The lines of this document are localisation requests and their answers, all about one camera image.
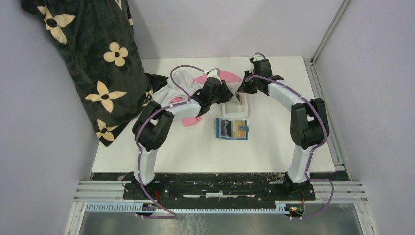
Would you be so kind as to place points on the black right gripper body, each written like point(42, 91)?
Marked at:
point(250, 86)

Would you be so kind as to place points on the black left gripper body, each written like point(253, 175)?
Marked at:
point(222, 96)

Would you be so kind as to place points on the single dark credit card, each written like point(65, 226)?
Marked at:
point(226, 128)

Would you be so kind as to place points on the blue leather card holder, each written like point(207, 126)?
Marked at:
point(218, 129)

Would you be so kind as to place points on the gold credit card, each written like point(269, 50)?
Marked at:
point(239, 129)

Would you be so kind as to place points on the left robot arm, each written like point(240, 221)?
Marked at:
point(153, 124)

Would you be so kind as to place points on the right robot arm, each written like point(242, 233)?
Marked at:
point(308, 122)

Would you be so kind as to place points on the pink cloth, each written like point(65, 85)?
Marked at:
point(192, 84)

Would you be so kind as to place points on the clear plastic tray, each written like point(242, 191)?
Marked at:
point(236, 108)

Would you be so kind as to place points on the white cloth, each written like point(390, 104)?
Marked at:
point(175, 87)

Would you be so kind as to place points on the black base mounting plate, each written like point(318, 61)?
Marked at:
point(215, 190)

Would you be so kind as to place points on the black floral blanket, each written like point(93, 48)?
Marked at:
point(96, 40)

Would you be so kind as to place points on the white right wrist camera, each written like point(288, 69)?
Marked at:
point(253, 59)

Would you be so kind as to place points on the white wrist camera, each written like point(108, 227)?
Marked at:
point(214, 73)
point(253, 59)

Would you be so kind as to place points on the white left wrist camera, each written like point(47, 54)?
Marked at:
point(214, 73)

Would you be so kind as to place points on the aluminium frame rail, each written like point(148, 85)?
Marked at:
point(115, 196)

